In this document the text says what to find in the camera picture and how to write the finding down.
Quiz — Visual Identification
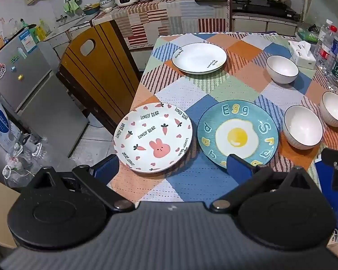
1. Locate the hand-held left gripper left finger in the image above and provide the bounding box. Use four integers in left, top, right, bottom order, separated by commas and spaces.
31, 154, 136, 212

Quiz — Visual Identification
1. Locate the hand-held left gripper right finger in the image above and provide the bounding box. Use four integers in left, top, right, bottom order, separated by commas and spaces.
209, 154, 317, 213

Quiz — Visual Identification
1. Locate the blue plate with fried egg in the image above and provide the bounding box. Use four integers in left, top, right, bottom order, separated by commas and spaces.
197, 100, 279, 170

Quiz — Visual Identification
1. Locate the white plate with pink bunny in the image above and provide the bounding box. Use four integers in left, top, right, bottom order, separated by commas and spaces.
113, 102, 193, 174

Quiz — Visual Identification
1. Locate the white ribbed bowl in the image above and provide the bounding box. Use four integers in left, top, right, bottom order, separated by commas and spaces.
265, 55, 299, 84
320, 91, 338, 128
283, 105, 324, 150

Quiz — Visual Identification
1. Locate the white plate with sun print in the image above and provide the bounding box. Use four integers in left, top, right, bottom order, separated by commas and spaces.
172, 43, 227, 75

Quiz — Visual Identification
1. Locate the blue paper bag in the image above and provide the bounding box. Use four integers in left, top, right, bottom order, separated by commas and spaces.
313, 157, 338, 231

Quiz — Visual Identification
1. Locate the checkered colourful tablecloth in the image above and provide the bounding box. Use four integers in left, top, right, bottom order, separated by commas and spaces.
108, 32, 338, 203

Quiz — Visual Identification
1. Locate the black white sneaker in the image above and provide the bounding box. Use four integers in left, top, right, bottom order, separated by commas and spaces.
31, 143, 44, 158

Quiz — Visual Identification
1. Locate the clear plastic bag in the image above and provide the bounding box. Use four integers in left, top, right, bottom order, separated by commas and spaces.
3, 157, 34, 181

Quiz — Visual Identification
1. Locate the grey refrigerator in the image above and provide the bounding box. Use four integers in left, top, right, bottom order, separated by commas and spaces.
0, 25, 91, 158

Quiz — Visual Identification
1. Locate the white appliance with blue panel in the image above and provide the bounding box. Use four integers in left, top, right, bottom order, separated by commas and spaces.
0, 101, 21, 150

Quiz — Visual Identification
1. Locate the water bottle with blue label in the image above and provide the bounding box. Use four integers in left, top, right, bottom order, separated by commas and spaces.
325, 27, 338, 71

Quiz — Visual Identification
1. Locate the white tissue box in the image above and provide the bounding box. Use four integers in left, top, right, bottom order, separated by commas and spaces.
288, 40, 317, 68

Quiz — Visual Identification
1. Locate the water bottle with red label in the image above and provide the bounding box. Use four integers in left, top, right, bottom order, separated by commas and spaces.
315, 19, 334, 62

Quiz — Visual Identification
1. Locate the green plastic basket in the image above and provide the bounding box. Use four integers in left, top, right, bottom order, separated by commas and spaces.
297, 22, 320, 43

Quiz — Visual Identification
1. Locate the blue fridge label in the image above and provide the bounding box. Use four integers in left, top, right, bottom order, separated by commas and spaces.
18, 28, 36, 54

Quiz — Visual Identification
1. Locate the yellow detergent bottle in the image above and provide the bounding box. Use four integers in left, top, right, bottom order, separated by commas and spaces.
37, 19, 50, 41

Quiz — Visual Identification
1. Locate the blue wash basin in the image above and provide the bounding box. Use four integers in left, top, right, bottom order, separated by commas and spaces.
83, 4, 100, 16

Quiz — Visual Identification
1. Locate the striped counter cloth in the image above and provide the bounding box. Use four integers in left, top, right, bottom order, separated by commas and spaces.
91, 0, 230, 48

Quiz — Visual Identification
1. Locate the black gas stove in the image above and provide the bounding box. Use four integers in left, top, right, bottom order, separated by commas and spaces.
231, 0, 297, 20

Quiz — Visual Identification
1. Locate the green cloth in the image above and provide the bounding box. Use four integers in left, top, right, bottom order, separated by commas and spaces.
63, 0, 81, 13

